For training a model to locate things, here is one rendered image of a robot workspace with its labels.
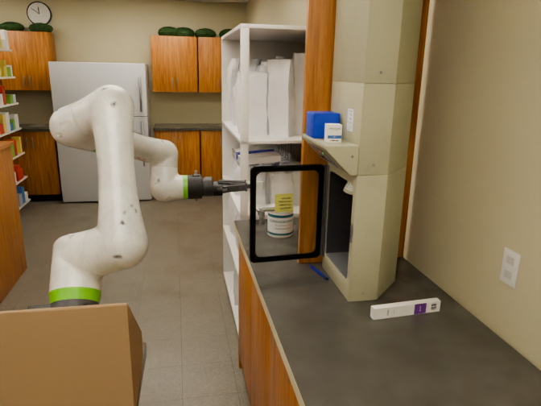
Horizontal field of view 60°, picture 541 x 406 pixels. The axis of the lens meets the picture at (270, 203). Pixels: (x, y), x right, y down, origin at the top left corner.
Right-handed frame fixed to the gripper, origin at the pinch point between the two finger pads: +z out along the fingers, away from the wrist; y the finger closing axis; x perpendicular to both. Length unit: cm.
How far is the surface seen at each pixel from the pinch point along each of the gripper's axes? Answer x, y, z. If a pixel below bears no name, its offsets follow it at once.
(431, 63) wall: -48, 4, 73
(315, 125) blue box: -24.9, -13.3, 19.8
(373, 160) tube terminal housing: -15.1, -31.5, 34.8
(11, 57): -53, 491, -230
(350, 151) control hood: -18.5, -31.5, 26.6
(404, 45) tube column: -52, -28, 44
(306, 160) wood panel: -8.4, 5.5, 22.1
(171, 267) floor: 131, 226, -39
